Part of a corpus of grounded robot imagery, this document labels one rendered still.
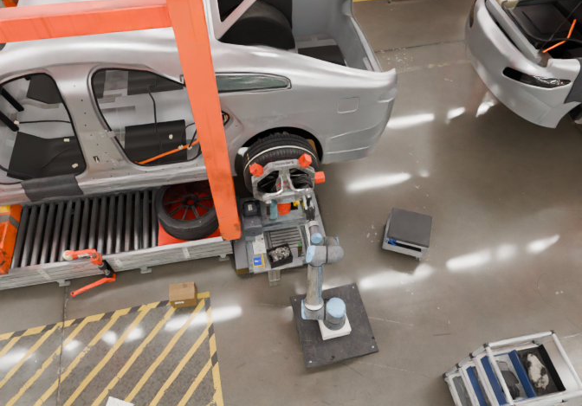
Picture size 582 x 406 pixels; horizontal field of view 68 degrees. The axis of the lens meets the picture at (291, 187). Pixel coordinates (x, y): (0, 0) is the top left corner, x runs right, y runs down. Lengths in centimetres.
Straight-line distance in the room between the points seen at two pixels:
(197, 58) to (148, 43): 99
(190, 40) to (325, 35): 307
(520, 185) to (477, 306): 162
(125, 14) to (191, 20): 30
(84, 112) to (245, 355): 235
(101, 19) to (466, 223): 389
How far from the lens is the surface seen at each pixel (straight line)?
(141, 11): 225
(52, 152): 454
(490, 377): 341
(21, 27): 240
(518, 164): 565
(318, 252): 300
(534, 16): 529
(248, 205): 412
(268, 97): 330
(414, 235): 422
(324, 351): 370
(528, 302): 472
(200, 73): 241
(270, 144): 359
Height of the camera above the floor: 386
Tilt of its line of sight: 54 degrees down
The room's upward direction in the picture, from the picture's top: 1 degrees clockwise
